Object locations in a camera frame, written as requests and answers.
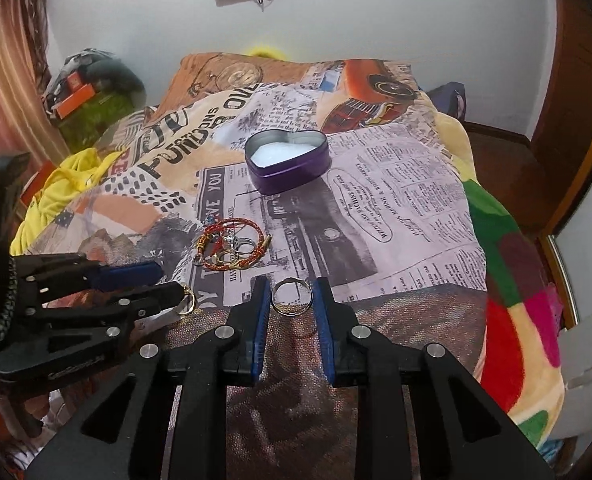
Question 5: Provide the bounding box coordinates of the gold ring keychain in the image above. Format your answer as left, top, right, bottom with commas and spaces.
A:
175, 285, 196, 316

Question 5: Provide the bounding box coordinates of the red gold beaded bracelet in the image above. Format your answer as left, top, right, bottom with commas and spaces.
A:
193, 216, 273, 272

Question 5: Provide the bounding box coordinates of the yellow garment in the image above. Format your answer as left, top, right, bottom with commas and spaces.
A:
9, 148, 122, 256

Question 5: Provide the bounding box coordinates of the green fabric bin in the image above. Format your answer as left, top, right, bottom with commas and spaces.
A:
57, 91, 134, 154

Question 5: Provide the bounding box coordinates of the newspaper print bedspread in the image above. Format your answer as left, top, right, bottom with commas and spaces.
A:
29, 54, 487, 479

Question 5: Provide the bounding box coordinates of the purple heart-shaped tin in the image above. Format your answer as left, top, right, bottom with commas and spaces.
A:
244, 129, 332, 195

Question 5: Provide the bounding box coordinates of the colourful fleece blanket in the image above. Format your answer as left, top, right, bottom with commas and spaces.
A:
435, 112, 565, 448

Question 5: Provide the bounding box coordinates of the orange box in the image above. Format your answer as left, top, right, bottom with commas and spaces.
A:
54, 84, 96, 119

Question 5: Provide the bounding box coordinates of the striped brown curtain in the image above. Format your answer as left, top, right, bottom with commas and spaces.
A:
0, 0, 69, 171

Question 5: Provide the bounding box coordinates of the grey clothes pile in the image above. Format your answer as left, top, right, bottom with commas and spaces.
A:
42, 48, 144, 114

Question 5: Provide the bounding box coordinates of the dark blue bag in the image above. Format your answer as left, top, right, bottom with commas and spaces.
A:
426, 81, 467, 122

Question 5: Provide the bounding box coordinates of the yellow curved headrest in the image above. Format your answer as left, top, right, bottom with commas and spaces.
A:
246, 46, 287, 61

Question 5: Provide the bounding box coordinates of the brown wooden door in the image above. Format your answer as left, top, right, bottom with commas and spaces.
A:
530, 0, 592, 235

